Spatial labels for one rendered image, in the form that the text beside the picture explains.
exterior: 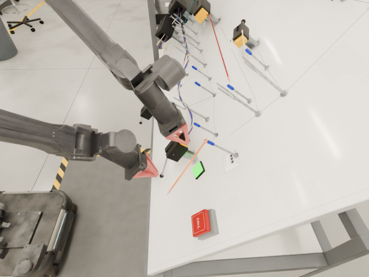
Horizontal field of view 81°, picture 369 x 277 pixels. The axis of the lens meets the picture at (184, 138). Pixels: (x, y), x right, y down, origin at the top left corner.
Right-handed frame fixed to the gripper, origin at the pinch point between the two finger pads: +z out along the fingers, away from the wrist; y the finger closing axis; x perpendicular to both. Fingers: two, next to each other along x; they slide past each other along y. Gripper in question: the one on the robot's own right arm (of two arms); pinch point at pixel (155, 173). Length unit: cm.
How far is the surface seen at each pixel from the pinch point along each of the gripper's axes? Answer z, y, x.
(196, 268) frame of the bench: 26.6, -18.6, 12.3
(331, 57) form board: -1, -11, -51
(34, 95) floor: -39, 219, 136
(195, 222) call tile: 3.2, -20.6, -7.3
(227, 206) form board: 5.2, -20.7, -15.7
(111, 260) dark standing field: 50, 27, 95
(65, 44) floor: -47, 344, 105
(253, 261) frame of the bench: 39.5, -20.6, -2.0
